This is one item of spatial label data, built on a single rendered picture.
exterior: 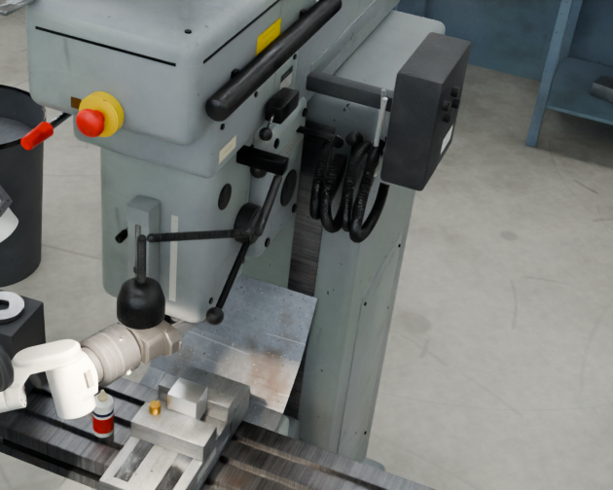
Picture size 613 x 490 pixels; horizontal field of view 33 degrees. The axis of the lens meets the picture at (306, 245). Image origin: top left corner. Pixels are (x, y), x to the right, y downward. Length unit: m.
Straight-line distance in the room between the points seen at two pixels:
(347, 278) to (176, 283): 0.54
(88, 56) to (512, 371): 2.69
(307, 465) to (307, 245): 0.44
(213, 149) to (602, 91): 4.03
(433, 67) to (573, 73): 3.92
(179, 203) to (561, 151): 3.87
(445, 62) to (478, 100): 3.91
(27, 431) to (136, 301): 0.66
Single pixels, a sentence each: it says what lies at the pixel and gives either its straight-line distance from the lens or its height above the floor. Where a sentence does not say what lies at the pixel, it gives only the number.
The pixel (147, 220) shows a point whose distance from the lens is 1.62.
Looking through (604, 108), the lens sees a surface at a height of 0.23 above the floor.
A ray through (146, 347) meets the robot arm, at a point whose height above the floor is 1.25.
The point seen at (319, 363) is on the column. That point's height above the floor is 0.92.
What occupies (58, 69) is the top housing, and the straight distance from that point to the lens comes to 1.46.
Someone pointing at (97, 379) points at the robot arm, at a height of 1.23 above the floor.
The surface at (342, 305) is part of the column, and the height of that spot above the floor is 1.09.
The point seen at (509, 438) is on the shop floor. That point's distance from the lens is 3.60.
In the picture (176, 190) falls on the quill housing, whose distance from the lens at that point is 1.62.
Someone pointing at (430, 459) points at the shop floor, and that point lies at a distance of 3.46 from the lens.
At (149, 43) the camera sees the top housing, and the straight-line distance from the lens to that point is 1.37.
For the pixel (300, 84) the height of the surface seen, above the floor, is 1.63.
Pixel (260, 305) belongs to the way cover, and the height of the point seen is 1.04.
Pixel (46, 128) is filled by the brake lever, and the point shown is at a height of 1.71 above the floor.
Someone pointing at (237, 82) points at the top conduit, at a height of 1.81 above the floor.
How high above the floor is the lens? 2.44
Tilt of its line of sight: 35 degrees down
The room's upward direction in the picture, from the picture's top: 7 degrees clockwise
